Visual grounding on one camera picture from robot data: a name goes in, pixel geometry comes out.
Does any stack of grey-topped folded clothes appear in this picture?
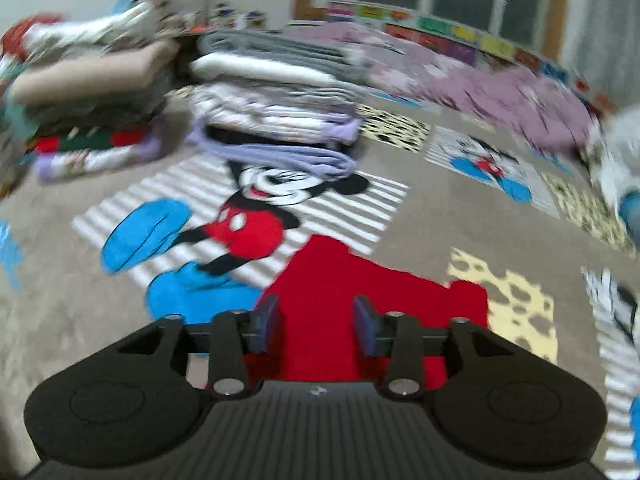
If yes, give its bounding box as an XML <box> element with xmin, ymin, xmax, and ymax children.
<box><xmin>187</xmin><ymin>29</ymin><xmax>369</xmax><ymax>181</ymax></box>

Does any grey curtain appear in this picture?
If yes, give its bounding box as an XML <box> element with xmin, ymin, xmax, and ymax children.
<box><xmin>559</xmin><ymin>0</ymin><xmax>640</xmax><ymax>106</ymax></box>

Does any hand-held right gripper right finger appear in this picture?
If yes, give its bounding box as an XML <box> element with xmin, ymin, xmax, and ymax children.
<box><xmin>353</xmin><ymin>294</ymin><xmax>552</xmax><ymax>401</ymax></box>

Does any stack of pastel folded fabrics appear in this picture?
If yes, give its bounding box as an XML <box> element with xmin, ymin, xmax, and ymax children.
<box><xmin>0</xmin><ymin>90</ymin><xmax>36</xmax><ymax>201</ymax></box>

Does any red knit sweater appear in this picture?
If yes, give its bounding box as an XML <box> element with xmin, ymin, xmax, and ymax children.
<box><xmin>244</xmin><ymin>233</ymin><xmax>490</xmax><ymax>391</ymax></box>

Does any red floral cloth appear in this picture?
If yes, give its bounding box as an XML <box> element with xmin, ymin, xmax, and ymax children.
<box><xmin>0</xmin><ymin>12</ymin><xmax>66</xmax><ymax>56</ymax></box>

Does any pile of folded quilts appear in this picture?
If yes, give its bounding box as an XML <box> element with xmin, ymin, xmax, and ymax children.
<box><xmin>584</xmin><ymin>104</ymin><xmax>640</xmax><ymax>201</ymax></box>

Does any colourful picture panel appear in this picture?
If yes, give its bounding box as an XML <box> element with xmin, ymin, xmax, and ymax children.
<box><xmin>324</xmin><ymin>2</ymin><xmax>621</xmax><ymax>111</ymax></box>

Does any row of small desk clutter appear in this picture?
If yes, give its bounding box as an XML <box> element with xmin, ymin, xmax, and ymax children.
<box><xmin>199</xmin><ymin>2</ymin><xmax>274</xmax><ymax>31</ymax></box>

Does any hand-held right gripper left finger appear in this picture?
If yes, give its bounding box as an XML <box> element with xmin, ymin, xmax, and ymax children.
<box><xmin>84</xmin><ymin>293</ymin><xmax>280</xmax><ymax>400</ymax></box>

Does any stack of beige-topped folded clothes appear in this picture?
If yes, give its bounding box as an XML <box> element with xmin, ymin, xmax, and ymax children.
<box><xmin>7</xmin><ymin>39</ymin><xmax>181</xmax><ymax>182</ymax></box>

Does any red blue patchwork quilt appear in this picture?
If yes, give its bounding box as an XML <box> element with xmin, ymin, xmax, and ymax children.
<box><xmin>619</xmin><ymin>189</ymin><xmax>640</xmax><ymax>252</ymax></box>

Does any purple floral quilt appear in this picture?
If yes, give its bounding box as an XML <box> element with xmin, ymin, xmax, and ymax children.
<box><xmin>284</xmin><ymin>22</ymin><xmax>596</xmax><ymax>154</ymax></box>

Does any cartoon printed brown blanket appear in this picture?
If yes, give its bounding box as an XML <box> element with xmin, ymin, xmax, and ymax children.
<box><xmin>0</xmin><ymin>84</ymin><xmax>640</xmax><ymax>480</ymax></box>

